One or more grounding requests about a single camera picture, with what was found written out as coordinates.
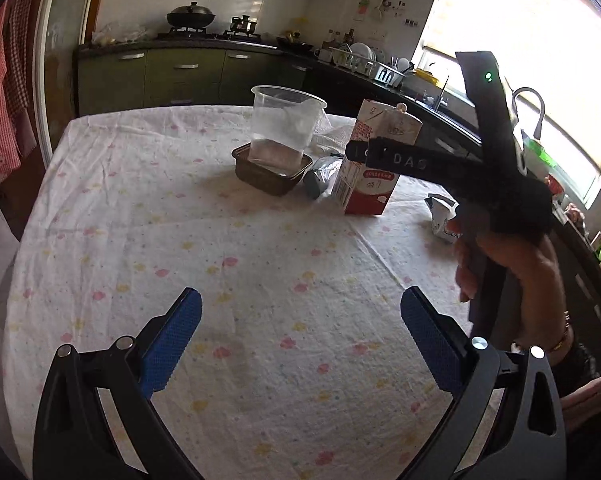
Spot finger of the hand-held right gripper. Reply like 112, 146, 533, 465
343, 136, 382, 167

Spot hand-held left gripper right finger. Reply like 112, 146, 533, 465
399, 286, 567, 480

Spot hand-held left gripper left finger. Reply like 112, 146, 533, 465
33, 287, 204, 480

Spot white and red milk carton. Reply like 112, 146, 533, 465
332, 98, 424, 217

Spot person's right hand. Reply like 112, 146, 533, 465
453, 209, 566, 348

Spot crumpled white plastic bag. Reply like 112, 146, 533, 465
290, 105, 359, 156

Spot green and white container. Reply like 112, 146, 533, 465
522, 130, 564, 177

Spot crumpled grey foil wrapper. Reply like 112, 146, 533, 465
303, 156, 342, 199

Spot crumpled white wrapper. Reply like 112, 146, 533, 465
425, 195, 462, 244

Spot large chrome faucet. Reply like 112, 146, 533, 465
511, 86, 547, 142

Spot clear plastic cup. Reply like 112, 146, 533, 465
250, 85, 328, 171

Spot white dish rack with dishes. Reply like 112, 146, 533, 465
329, 41, 407, 87

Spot small chrome faucet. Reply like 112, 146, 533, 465
432, 67, 452, 111

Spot brown plastic tray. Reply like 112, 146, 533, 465
234, 142, 314, 197

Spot white floral tablecloth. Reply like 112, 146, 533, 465
0, 105, 531, 480

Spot condiment bottles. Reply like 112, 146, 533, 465
323, 27, 356, 47

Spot black frying pan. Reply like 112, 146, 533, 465
275, 30, 315, 51

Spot dark kettle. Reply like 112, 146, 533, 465
230, 14, 259, 36

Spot black gas stove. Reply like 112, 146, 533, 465
155, 30, 264, 42

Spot green base cabinet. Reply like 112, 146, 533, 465
77, 42, 309, 117

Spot black wok with lid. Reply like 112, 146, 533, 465
166, 1, 216, 29

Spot clear plastic bag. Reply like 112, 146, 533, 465
91, 21, 151, 46

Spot sliding glass door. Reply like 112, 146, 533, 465
33, 0, 107, 161

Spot dark checked apron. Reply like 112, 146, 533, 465
3, 0, 38, 156

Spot gold bracelet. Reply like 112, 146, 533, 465
551, 311, 574, 354

